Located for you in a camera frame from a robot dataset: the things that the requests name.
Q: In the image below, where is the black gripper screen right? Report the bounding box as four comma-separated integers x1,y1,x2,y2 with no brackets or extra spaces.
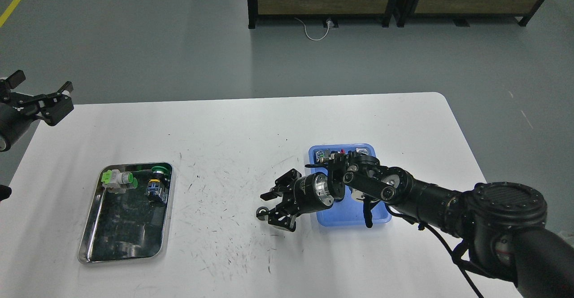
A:
260,169,346,232

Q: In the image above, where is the black gripper screen left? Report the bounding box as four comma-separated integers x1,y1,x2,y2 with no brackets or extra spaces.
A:
0,70,74,126

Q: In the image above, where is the black gear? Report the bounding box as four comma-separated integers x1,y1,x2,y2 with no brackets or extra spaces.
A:
256,206,269,221

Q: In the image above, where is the black robot arm screen right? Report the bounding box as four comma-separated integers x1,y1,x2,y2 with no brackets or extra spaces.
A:
256,151,574,298

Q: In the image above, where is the blue plastic tray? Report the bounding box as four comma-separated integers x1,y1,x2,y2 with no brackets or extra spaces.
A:
308,143,376,227

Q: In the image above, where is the silver metal tray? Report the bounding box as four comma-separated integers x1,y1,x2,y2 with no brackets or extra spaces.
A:
78,162,175,264

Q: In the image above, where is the red push button switch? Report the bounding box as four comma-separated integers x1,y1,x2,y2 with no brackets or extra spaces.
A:
313,148,346,165

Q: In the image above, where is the yellow push button switch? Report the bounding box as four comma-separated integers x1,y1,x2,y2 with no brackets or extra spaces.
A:
355,147,372,156

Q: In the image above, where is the green push button switch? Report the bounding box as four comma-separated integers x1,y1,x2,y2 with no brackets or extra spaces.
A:
100,169,138,194

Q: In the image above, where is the green mushroom button switch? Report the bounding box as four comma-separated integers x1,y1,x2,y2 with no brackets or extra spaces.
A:
146,166,170,202

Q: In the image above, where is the white cable on floor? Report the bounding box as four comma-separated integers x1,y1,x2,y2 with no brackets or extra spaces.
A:
295,17,338,41

